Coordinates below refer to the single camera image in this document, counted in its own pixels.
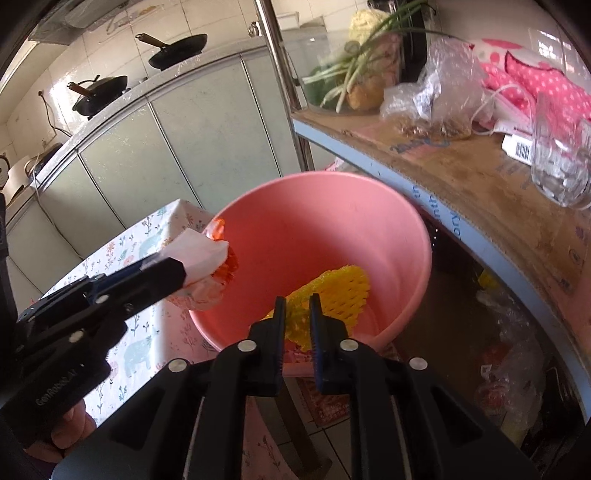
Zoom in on range hood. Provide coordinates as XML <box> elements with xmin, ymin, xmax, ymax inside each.
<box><xmin>28</xmin><ymin>0</ymin><xmax>134</xmax><ymax>45</ymax></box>

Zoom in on green onions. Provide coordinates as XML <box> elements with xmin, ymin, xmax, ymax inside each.
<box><xmin>302</xmin><ymin>0</ymin><xmax>462</xmax><ymax>114</ymax></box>

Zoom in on cauliflower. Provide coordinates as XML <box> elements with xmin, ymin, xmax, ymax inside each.
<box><xmin>348</xmin><ymin>9</ymin><xmax>392</xmax><ymax>45</ymax></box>

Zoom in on clear plastic vegetable container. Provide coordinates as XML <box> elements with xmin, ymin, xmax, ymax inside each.
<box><xmin>285</xmin><ymin>25</ymin><xmax>403</xmax><ymax>112</ymax></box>

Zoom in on orange clear plastic wrapper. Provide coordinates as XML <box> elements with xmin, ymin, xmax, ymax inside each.
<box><xmin>204</xmin><ymin>217</ymin><xmax>239</xmax><ymax>289</ymax></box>

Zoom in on thin white cable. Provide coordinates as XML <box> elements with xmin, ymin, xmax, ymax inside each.
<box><xmin>470</xmin><ymin>83</ymin><xmax>533</xmax><ymax>138</ymax></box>

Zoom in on cardboard shelf liner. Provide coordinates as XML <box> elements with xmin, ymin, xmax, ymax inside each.
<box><xmin>293</xmin><ymin>108</ymin><xmax>591</xmax><ymax>297</ymax></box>

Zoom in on black open wok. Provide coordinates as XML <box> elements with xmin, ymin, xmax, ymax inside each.
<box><xmin>135</xmin><ymin>32</ymin><xmax>208</xmax><ymax>71</ymax></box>

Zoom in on clear plastic bag red contents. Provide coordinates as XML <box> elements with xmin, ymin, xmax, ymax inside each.
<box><xmin>473</xmin><ymin>332</ymin><xmax>553</xmax><ymax>433</ymax></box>

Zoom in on black blender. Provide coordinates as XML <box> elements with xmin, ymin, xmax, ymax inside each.
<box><xmin>373</xmin><ymin>0</ymin><xmax>438</xmax><ymax>85</ymax></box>

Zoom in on pink plastic bucket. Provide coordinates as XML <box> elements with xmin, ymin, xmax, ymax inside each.
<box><xmin>188</xmin><ymin>172</ymin><xmax>433</xmax><ymax>366</ymax></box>

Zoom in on floral bear print tablecloth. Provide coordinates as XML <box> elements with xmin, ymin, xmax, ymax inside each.
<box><xmin>39</xmin><ymin>199</ymin><xmax>301</xmax><ymax>480</ymax></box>

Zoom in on white rice cooker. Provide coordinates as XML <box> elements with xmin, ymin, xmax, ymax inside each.
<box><xmin>0</xmin><ymin>154</ymin><xmax>29</xmax><ymax>195</ymax></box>

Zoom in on pink polka dot cloth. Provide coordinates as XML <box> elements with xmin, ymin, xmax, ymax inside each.
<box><xmin>471</xmin><ymin>37</ymin><xmax>591</xmax><ymax>136</ymax></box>

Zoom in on grey kitchen counter cabinets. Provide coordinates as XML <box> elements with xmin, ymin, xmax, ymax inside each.
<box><xmin>0</xmin><ymin>28</ymin><xmax>333</xmax><ymax>301</ymax></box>

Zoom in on red patterned floor mat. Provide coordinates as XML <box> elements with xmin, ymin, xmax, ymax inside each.
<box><xmin>295</xmin><ymin>375</ymin><xmax>353</xmax><ymax>428</ymax></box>

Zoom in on white pink floral paper packet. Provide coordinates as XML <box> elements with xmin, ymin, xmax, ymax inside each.
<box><xmin>163</xmin><ymin>228</ymin><xmax>230</xmax><ymax>311</ymax></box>

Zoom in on metal shelf rack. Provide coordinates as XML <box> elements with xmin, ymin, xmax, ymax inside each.
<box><xmin>256</xmin><ymin>0</ymin><xmax>591</xmax><ymax>421</ymax></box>

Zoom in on dark green vegetable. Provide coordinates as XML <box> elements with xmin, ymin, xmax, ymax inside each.
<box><xmin>302</xmin><ymin>67</ymin><xmax>343</xmax><ymax>108</ymax></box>

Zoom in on black power cable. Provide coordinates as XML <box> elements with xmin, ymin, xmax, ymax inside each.
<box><xmin>39</xmin><ymin>91</ymin><xmax>73</xmax><ymax>138</ymax></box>

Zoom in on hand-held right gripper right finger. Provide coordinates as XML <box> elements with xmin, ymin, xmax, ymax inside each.
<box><xmin>309</xmin><ymin>294</ymin><xmax>539</xmax><ymax>480</ymax></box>

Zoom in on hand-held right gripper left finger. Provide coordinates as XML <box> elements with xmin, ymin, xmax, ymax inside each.
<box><xmin>53</xmin><ymin>295</ymin><xmax>287</xmax><ymax>480</ymax></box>

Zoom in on black wok with lid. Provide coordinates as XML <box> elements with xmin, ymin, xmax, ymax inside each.
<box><xmin>67</xmin><ymin>75</ymin><xmax>129</xmax><ymax>117</ymax></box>

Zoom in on clear plastic bag of grain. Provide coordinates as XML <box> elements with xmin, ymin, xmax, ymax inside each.
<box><xmin>379</xmin><ymin>38</ymin><xmax>486</xmax><ymax>140</ymax></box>

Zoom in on yellow foam net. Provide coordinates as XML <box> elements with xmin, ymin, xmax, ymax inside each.
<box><xmin>261</xmin><ymin>264</ymin><xmax>371</xmax><ymax>352</ymax></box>

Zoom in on electric cooker with glass lid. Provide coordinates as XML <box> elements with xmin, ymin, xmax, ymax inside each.
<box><xmin>34</xmin><ymin>142</ymin><xmax>64</xmax><ymax>175</ymax></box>

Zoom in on white barcode label box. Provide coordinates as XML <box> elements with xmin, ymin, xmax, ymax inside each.
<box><xmin>494</xmin><ymin>117</ymin><xmax>539</xmax><ymax>163</ymax></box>

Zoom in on person's left hand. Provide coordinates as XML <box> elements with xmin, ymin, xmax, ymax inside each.
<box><xmin>23</xmin><ymin>397</ymin><xmax>96</xmax><ymax>462</ymax></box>

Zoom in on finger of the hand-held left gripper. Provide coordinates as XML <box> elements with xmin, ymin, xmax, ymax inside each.
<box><xmin>16</xmin><ymin>257</ymin><xmax>163</xmax><ymax>334</ymax></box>
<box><xmin>69</xmin><ymin>257</ymin><xmax>188</xmax><ymax>352</ymax></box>

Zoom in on clear glass mug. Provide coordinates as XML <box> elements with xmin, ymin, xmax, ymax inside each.
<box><xmin>530</xmin><ymin>91</ymin><xmax>591</xmax><ymax>209</ymax></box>

